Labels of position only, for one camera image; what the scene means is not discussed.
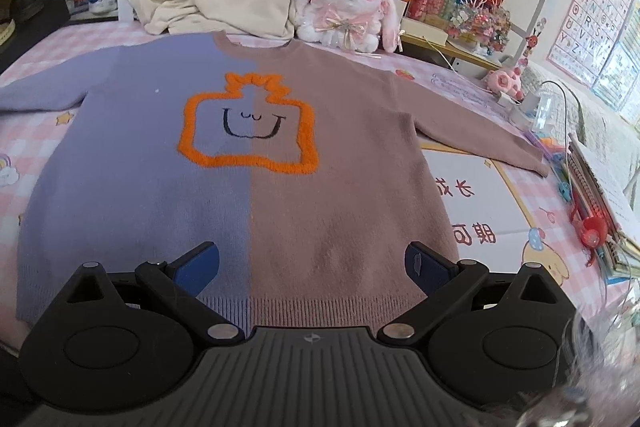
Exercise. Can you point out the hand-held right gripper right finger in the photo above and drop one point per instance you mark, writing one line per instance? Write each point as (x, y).
(427, 268)

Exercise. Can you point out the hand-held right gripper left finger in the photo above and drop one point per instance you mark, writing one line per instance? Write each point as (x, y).
(197, 268)

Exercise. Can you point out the purple and brown sweater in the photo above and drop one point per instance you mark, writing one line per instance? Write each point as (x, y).
(280, 167)

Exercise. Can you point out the red crab toy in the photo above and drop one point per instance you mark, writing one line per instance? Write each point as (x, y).
(590, 232)

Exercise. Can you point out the stack of notebooks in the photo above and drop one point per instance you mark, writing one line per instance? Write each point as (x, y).
(602, 212)

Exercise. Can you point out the pink plush toy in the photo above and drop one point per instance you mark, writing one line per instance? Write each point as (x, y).
(505, 82)

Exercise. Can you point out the bouquet of small figurines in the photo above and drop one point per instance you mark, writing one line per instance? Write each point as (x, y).
(480, 24)

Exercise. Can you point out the white and pink plush rabbit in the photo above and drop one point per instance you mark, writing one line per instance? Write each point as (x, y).
(345, 2)

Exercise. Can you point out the alphabet wall poster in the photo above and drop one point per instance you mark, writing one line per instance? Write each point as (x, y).
(597, 14)

